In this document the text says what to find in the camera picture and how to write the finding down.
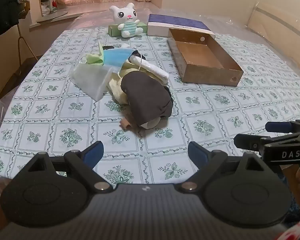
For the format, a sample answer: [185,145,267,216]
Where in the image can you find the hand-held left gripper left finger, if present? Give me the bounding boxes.
[17,141,113,193]

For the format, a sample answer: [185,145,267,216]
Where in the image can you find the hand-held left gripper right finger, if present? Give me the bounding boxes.
[179,141,278,193]

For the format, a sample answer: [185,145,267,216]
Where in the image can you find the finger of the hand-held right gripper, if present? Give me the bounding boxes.
[234,134,263,153]
[266,120,300,134]

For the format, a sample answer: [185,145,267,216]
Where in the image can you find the pale yellow cloth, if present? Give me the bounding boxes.
[107,60,170,105]

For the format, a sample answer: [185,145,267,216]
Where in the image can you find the white cloth packet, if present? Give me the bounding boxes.
[70,64,114,102]

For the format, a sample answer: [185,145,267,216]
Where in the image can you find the dark brown cloth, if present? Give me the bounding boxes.
[121,72,174,130]

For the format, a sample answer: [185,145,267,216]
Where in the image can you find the cardboard box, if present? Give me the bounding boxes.
[167,28,244,87]

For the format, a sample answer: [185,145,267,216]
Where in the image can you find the light green cloth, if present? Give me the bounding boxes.
[86,42,106,67]

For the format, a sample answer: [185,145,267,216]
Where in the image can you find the white towel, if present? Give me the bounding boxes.
[129,55,169,83]

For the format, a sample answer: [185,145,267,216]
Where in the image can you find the blue face mask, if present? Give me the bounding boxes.
[101,49,140,74]

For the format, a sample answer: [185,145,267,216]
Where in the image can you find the green floral bedsheet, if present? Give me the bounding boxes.
[0,27,300,185]

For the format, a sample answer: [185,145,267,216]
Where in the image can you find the plastic wrapped headboard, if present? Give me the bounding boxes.
[247,1,300,75]

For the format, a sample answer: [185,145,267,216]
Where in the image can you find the clear plastic mattress cover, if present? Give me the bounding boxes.
[0,4,300,120]

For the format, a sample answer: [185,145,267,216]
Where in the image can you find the small green box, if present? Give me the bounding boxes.
[108,22,148,37]

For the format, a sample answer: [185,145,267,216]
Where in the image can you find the purple and white box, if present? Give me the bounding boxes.
[147,14,215,40]

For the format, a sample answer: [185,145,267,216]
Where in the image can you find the clothes rack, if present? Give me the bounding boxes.
[16,25,38,61]

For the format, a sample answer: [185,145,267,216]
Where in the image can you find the white bunny plush toy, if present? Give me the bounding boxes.
[109,2,143,38]

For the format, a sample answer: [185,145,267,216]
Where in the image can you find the standing fan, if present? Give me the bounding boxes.
[36,0,68,23]

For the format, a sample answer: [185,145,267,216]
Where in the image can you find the brown jacket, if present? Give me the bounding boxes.
[17,1,31,20]

